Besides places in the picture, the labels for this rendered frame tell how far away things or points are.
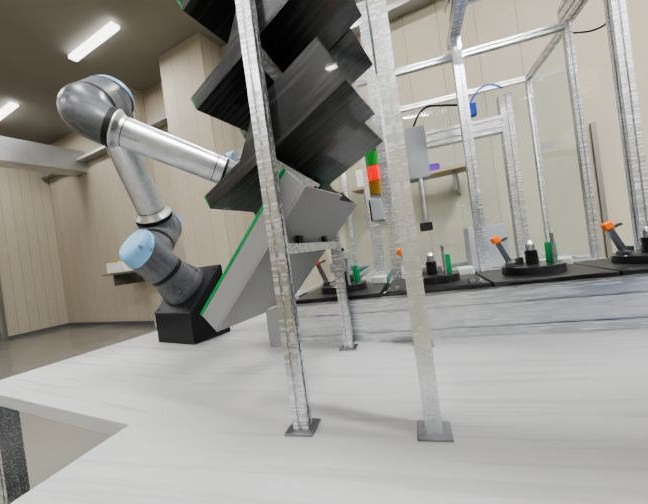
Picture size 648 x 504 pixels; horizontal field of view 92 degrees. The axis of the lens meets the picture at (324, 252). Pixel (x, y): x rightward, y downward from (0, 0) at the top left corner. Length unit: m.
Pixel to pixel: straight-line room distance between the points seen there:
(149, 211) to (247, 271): 0.71
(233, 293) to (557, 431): 0.45
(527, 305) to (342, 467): 0.54
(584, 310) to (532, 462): 0.47
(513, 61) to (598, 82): 0.85
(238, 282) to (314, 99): 0.28
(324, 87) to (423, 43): 4.43
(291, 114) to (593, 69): 4.28
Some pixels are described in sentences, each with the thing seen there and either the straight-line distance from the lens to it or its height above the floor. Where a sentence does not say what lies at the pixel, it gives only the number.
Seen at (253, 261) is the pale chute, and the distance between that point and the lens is 0.48.
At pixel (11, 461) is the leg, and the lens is 1.30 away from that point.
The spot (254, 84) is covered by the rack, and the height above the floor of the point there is 1.33.
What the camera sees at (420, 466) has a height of 0.86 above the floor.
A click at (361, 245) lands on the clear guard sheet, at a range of 2.27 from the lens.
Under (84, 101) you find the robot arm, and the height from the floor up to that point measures 1.50.
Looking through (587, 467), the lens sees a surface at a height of 0.86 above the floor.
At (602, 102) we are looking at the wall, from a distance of 4.53.
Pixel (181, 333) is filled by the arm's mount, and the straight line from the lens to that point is 1.13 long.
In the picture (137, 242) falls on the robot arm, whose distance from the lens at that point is 1.09.
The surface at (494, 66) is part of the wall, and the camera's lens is 4.61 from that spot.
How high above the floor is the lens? 1.10
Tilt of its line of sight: level
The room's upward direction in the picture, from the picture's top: 8 degrees counter-clockwise
